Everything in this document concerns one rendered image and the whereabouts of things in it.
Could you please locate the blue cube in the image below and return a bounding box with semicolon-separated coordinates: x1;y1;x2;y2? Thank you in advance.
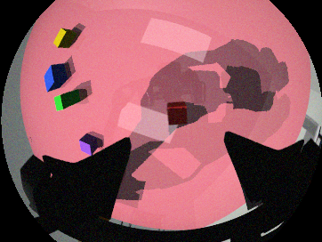
44;63;68;92

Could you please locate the green block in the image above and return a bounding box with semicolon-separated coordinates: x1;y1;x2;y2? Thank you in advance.
70;89;80;106
54;92;72;111

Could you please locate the yellow block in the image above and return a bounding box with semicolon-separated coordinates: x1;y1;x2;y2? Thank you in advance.
53;28;77;48

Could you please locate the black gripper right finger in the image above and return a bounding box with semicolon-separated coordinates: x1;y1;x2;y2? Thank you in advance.
224;132;304;210

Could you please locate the purple block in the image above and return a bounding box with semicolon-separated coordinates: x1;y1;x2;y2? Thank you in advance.
79;133;97;156

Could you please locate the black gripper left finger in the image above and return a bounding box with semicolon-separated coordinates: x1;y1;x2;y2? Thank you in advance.
42;138;132;219

